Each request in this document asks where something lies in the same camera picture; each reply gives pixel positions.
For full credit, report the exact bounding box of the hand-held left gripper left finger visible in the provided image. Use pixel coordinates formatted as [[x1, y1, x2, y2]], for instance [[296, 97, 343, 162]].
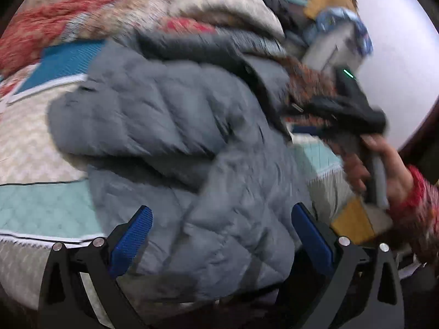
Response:
[[38, 205, 154, 329]]

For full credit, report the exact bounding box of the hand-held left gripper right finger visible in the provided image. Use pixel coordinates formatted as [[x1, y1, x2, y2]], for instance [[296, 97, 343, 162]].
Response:
[[291, 202, 405, 329]]

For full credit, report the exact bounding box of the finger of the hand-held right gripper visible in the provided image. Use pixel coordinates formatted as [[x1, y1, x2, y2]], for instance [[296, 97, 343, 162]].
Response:
[[302, 97, 344, 120]]

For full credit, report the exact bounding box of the grey puffer jacket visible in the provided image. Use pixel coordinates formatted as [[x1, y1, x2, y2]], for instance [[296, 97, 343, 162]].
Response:
[[47, 29, 319, 302]]

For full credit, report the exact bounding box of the person's right forearm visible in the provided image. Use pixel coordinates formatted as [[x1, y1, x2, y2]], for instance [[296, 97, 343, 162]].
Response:
[[387, 164, 439, 266]]

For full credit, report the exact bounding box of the person's right hand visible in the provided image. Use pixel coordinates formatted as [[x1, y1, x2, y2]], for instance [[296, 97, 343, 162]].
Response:
[[342, 134, 414, 209]]

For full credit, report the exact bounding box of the brown floral cloth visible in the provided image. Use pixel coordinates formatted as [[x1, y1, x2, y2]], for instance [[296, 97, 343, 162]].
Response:
[[274, 56, 340, 127]]

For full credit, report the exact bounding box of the yellow box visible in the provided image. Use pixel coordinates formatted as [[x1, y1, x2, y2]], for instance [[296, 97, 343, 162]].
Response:
[[331, 197, 393, 245]]

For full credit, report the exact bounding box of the white cabinet with blue cloth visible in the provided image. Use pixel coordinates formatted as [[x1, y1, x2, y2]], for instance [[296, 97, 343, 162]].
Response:
[[302, 22, 364, 79]]

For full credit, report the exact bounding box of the shiny blue cloth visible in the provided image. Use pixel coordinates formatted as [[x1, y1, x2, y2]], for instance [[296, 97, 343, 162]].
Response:
[[316, 7, 374, 57]]

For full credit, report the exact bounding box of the patterned bed sheet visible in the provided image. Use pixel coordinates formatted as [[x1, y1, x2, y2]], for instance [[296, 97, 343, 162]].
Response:
[[0, 65, 357, 312]]

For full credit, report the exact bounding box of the beige checked pillow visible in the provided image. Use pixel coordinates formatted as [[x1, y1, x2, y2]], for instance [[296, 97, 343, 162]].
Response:
[[168, 0, 285, 38]]

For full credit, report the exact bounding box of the teal textured mat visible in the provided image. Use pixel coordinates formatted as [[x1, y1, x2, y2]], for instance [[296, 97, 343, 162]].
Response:
[[14, 39, 107, 98]]

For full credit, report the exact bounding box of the red floral quilt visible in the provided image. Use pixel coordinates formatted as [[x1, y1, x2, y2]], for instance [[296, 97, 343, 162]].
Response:
[[0, 0, 220, 76]]

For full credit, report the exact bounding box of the black cable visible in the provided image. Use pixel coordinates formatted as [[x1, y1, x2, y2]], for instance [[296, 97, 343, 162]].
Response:
[[0, 179, 86, 188]]

